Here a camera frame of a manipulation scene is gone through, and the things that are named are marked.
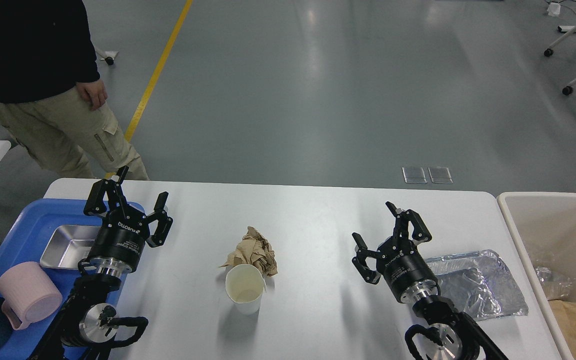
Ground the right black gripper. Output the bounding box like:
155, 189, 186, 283
351, 202, 440, 304

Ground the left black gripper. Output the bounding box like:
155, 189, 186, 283
83, 166, 174, 276

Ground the square stainless steel tray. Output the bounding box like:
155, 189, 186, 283
39, 224, 100, 271

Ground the aluminium foil tray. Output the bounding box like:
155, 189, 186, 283
425, 249, 530, 322

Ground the white paper cup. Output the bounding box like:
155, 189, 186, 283
225, 264, 266, 316

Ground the pink ribbed mug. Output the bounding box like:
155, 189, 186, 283
0, 261, 63, 331

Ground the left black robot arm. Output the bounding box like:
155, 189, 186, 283
30, 166, 174, 360

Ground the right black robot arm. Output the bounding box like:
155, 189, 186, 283
352, 202, 506, 360

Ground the left floor socket plate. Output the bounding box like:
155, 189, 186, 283
401, 166, 428, 185

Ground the floor socket plate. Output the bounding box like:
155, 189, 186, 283
401, 166, 428, 185
427, 166, 454, 184

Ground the right floor socket plate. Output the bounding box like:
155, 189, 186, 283
427, 166, 454, 184

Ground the blue plastic tray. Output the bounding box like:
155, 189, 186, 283
0, 198, 142, 360

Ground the crumpled brown paper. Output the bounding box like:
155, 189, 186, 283
221, 226, 278, 277

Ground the grey office chair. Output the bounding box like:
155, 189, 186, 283
94, 47, 119, 66

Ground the clear plastic wrap in bin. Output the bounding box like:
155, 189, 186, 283
531, 251, 576, 301

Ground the beige plastic waste bin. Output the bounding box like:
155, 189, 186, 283
497, 192, 576, 360

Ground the person in beige trousers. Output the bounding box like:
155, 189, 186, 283
0, 0, 149, 181

